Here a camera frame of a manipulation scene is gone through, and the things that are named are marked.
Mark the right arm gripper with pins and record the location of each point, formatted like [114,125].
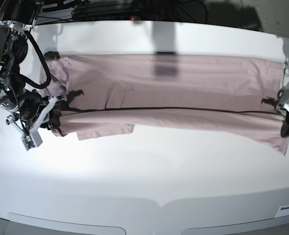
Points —
[34,112]

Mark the pale pink T-shirt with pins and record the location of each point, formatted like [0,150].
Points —
[201,92]

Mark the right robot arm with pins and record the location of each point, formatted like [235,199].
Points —
[17,19]

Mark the black power strip red light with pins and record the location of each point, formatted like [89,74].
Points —
[114,18]

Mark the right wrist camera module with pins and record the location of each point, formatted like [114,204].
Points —
[31,141]

